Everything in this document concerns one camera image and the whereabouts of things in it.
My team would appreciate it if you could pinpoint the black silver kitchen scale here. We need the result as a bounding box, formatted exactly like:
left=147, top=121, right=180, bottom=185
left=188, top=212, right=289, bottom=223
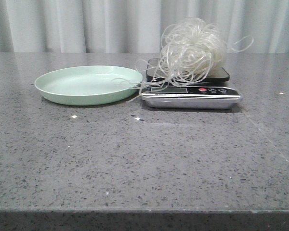
left=141, top=67, right=243, bottom=110

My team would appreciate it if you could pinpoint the white translucent vermicelli bundle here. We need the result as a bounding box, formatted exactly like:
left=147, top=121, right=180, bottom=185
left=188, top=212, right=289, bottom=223
left=111, top=17, right=254, bottom=103

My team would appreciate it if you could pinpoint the light green round plate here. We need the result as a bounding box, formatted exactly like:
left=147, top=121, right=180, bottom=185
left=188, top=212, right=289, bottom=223
left=35, top=65, right=143, bottom=106

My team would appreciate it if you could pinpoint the white pleated curtain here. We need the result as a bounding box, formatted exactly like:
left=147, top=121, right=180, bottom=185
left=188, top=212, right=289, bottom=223
left=0, top=0, right=289, bottom=53

